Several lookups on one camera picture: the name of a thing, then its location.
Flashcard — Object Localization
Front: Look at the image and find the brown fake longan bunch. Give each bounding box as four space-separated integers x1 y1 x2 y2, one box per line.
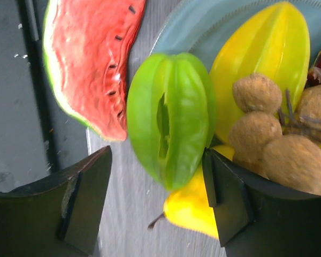
229 70 321 195

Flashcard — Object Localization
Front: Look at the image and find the fake watermelon slice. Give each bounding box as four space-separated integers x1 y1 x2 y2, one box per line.
43 1 146 141

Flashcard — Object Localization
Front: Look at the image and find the yellow fake fruit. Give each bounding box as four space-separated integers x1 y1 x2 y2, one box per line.
147 144 236 239

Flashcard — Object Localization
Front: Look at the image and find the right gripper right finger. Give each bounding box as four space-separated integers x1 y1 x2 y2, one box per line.
202 149 321 257

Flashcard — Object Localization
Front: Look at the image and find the grey-blue round plate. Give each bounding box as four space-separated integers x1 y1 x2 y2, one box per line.
150 1 321 69

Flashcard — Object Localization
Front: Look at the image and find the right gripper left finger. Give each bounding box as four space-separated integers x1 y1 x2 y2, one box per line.
0 146 112 256

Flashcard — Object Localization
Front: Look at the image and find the green fake starfruit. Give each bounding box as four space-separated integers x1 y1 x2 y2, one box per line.
126 52 217 191

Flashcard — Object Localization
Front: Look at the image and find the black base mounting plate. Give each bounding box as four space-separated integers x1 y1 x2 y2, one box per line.
0 1 87 192

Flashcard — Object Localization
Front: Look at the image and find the yellow fake starfruit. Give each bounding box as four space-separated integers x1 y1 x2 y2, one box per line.
210 1 310 143

